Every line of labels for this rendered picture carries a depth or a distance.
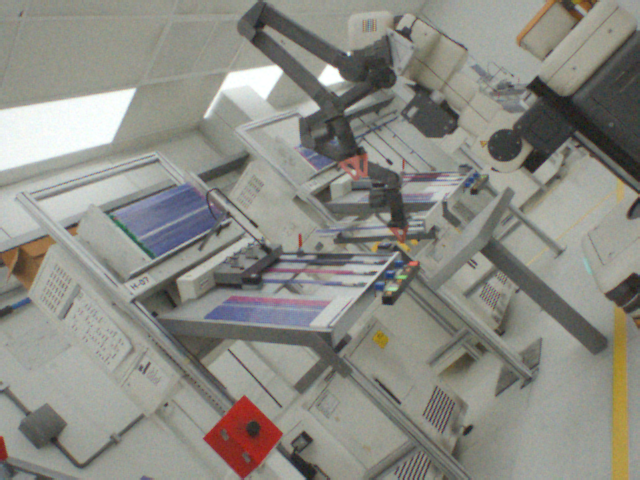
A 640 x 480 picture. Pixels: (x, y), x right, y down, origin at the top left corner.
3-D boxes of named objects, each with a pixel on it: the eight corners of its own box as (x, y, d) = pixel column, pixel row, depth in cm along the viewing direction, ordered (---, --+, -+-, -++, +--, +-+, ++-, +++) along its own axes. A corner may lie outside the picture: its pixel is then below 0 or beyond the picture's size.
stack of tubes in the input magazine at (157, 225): (230, 218, 266) (188, 179, 269) (155, 258, 223) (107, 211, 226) (217, 236, 273) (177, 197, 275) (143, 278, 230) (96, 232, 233)
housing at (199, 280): (263, 266, 269) (258, 237, 265) (199, 312, 228) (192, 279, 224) (249, 266, 273) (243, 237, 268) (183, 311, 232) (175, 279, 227)
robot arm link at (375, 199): (395, 173, 216) (400, 176, 224) (365, 176, 220) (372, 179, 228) (397, 205, 216) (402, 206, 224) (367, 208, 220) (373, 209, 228)
